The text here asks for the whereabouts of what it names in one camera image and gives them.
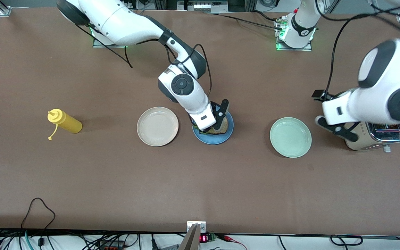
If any toasted bread slice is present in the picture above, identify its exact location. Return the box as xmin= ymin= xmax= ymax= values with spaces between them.
xmin=210 ymin=117 xmax=229 ymax=135

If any yellow mustard squeeze bottle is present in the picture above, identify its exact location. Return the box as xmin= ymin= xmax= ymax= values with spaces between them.
xmin=47 ymin=108 xmax=83 ymax=141

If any blue round plate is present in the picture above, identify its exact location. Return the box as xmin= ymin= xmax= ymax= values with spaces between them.
xmin=192 ymin=111 xmax=234 ymax=145

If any pale green round plate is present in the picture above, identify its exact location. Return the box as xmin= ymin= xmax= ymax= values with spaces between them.
xmin=269 ymin=117 xmax=313 ymax=159

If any beige round plate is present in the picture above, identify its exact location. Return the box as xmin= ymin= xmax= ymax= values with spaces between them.
xmin=137 ymin=107 xmax=179 ymax=147

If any beige and chrome toaster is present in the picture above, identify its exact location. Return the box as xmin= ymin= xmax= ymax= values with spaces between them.
xmin=346 ymin=122 xmax=400 ymax=153

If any control box with lights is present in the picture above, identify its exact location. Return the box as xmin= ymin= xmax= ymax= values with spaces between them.
xmin=177 ymin=0 xmax=229 ymax=14

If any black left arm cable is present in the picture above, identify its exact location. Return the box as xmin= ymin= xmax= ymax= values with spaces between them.
xmin=325 ymin=3 xmax=400 ymax=93

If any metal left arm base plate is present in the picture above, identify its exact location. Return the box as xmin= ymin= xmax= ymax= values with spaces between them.
xmin=275 ymin=16 xmax=313 ymax=52

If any black cable across table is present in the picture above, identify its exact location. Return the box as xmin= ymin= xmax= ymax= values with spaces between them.
xmin=203 ymin=10 xmax=284 ymax=31

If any red clip lead wire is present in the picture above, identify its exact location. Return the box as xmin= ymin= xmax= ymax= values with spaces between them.
xmin=217 ymin=234 xmax=247 ymax=250

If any metal camera mounting bracket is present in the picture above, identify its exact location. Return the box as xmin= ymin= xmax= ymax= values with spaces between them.
xmin=178 ymin=221 xmax=207 ymax=250

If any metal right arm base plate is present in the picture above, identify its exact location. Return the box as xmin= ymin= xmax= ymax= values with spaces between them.
xmin=92 ymin=35 xmax=128 ymax=48

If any black coiled cable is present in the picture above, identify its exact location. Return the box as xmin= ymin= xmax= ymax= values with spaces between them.
xmin=330 ymin=235 xmax=364 ymax=246

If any thin black cable loop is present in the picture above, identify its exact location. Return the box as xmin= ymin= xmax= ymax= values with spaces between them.
xmin=21 ymin=198 xmax=56 ymax=243

